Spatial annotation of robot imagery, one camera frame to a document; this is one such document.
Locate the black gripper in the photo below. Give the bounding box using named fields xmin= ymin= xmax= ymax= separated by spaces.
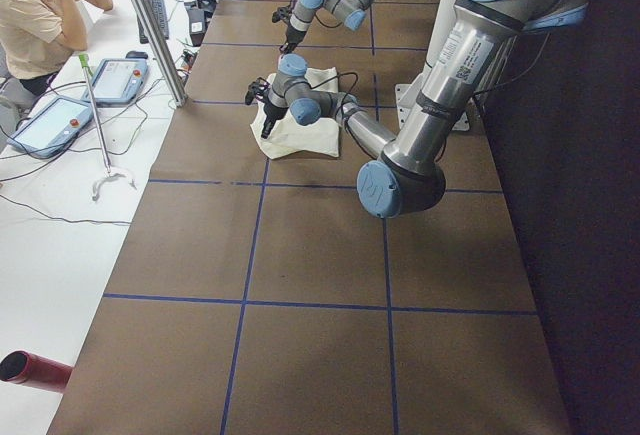
xmin=272 ymin=5 xmax=303 ymax=54
xmin=244 ymin=77 xmax=285 ymax=140

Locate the cream long-sleeve cat shirt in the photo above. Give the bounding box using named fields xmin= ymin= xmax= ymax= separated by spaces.
xmin=249 ymin=66 xmax=342 ymax=160

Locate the black keyboard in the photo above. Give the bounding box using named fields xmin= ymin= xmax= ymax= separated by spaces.
xmin=137 ymin=0 xmax=171 ymax=45

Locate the black computer mouse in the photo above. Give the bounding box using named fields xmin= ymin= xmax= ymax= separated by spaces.
xmin=126 ymin=50 xmax=148 ymax=59

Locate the far blue teach pendant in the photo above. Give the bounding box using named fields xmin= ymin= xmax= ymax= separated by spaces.
xmin=91 ymin=58 xmax=149 ymax=107

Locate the blue teach pendant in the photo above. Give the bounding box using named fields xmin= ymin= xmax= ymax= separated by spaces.
xmin=91 ymin=58 xmax=149 ymax=107
xmin=8 ymin=96 xmax=93 ymax=159

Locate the metal reacher grabber tool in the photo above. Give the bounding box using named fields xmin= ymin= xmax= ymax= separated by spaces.
xmin=78 ymin=53 xmax=136 ymax=202

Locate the near blue teach pendant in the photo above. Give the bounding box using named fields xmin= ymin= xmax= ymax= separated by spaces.
xmin=8 ymin=96 xmax=93 ymax=159

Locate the seated person in beige shirt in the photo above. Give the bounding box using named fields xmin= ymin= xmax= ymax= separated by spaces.
xmin=1 ymin=0 xmax=113 ymax=96

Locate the red cylinder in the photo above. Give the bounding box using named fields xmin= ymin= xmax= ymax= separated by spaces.
xmin=1 ymin=350 xmax=73 ymax=393

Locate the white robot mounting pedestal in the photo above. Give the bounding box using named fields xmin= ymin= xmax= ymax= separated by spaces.
xmin=395 ymin=0 xmax=456 ymax=128

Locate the aluminium frame post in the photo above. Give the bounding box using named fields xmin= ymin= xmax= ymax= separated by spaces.
xmin=131 ymin=0 xmax=187 ymax=107

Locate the black cable on white table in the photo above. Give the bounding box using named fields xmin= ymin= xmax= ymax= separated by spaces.
xmin=0 ymin=74 xmax=176 ymax=229

